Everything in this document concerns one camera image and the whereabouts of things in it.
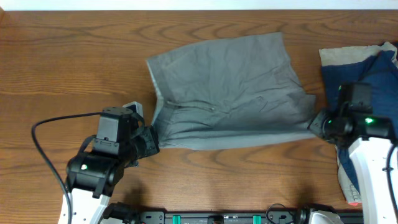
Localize blue denim garment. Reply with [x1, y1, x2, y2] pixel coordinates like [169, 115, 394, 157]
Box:
[320, 50, 398, 194]

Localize grey shorts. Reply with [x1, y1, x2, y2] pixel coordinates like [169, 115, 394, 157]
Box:
[147, 32, 315, 150]

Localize beige folded garment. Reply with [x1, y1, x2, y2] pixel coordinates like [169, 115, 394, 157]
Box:
[319, 42, 397, 67]

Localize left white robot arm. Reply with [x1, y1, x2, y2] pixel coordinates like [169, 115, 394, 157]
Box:
[59, 101, 160, 223]

